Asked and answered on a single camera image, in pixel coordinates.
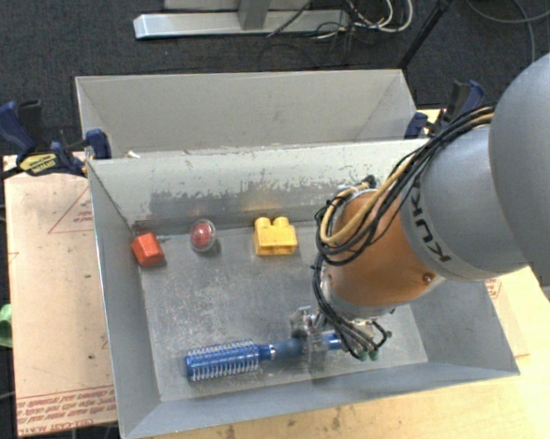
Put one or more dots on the grey metal bin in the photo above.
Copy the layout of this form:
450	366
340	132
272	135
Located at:
242	291

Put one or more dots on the yellow toy brick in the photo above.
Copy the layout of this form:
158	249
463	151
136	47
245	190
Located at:
275	237

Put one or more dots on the red-orange house-shaped block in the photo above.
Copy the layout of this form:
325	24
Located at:
147	249

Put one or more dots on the red ball in clear dome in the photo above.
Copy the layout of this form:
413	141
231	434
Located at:
203	235

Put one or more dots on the blue hairbrush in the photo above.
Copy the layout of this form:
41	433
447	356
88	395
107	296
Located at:
224	359

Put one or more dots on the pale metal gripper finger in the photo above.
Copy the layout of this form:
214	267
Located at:
316	357
306	322

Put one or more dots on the brown cardboard board red print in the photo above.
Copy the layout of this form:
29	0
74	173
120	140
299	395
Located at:
55	295

